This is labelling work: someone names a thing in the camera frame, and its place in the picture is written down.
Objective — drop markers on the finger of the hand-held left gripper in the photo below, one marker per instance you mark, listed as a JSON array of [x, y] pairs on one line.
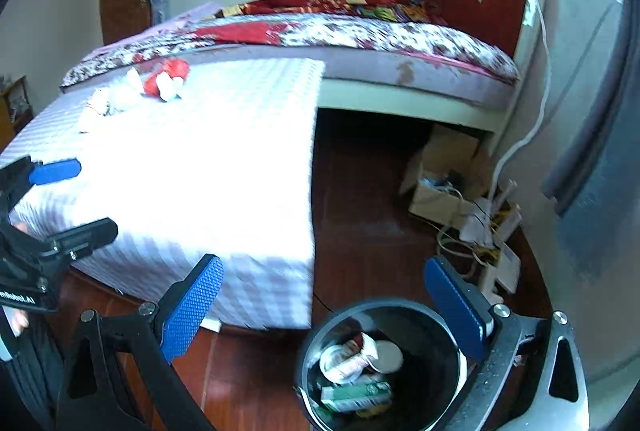
[[55, 171], [87, 233]]

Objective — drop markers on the floral bed sheet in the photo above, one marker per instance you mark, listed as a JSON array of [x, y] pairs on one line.
[[400, 41]]

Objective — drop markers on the bed with red headboard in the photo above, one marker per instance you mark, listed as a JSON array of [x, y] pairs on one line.
[[380, 98]]

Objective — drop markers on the cardboard box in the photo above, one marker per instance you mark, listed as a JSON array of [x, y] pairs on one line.
[[435, 203]]

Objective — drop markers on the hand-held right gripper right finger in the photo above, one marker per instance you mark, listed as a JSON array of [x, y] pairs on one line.
[[455, 311]]

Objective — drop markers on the red plastic bag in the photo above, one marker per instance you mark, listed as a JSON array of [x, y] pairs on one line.
[[167, 78]]

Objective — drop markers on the small metal can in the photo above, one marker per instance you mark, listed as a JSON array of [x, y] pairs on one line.
[[330, 363]]

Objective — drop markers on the white router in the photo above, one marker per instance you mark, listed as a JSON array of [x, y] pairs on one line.
[[475, 226]]

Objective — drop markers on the wide grey curtain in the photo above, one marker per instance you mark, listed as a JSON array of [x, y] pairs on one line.
[[600, 161]]

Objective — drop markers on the red paper cup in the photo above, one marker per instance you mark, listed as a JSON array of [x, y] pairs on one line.
[[380, 356]]

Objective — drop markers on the black trash bin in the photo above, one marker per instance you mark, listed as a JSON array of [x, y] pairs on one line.
[[415, 391]]

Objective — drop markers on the person's left hand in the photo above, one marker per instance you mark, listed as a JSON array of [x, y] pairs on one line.
[[21, 323]]

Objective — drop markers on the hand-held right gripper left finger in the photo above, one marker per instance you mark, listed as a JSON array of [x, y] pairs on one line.
[[192, 306]]

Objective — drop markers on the clear plastic bag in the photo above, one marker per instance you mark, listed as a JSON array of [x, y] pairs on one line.
[[125, 98]]

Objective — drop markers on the white green carton box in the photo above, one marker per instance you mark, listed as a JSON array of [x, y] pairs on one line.
[[355, 393]]

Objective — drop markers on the pink cloth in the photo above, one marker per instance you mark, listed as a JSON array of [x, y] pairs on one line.
[[195, 13]]

